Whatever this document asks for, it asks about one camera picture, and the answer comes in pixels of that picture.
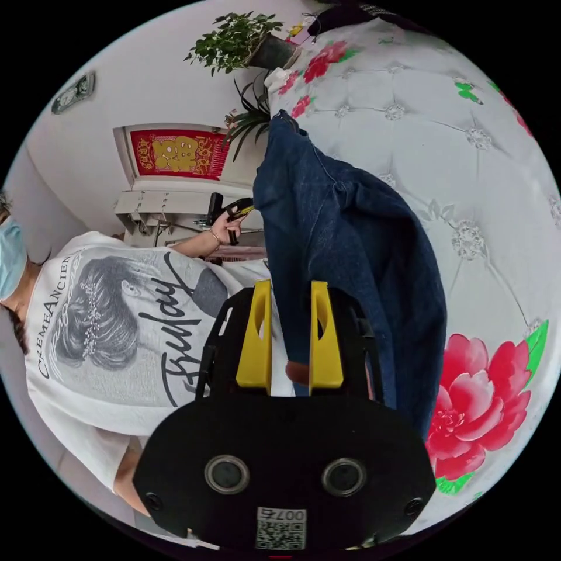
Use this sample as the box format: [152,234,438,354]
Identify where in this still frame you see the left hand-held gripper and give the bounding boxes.
[220,198,257,246]

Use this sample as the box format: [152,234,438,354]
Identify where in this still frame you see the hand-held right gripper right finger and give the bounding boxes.
[308,280,344,397]

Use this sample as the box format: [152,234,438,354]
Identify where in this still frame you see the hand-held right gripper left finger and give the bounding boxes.
[236,279,272,396]

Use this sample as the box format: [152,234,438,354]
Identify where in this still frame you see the dark blue jeans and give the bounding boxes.
[252,109,448,440]

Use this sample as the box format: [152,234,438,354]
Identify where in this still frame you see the person's left forearm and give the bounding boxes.
[168,227,220,260]

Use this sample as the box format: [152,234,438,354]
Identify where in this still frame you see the person's right forearm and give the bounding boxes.
[113,440,152,518]

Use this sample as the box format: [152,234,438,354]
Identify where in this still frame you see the person's left hand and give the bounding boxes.
[209,216,244,247]

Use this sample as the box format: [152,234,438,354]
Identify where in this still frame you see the white window with red paper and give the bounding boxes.
[112,124,232,190]

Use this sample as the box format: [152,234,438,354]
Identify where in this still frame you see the long-leaved green plant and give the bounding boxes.
[221,72,275,163]

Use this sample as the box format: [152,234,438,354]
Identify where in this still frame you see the person's body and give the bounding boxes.
[0,189,283,505]

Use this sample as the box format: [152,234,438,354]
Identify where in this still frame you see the leafy potted plant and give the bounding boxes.
[183,12,303,78]

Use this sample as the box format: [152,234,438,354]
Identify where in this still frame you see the bed with white flowered quilt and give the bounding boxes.
[265,16,558,527]

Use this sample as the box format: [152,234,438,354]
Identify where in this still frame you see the wall clock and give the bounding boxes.
[50,71,96,116]

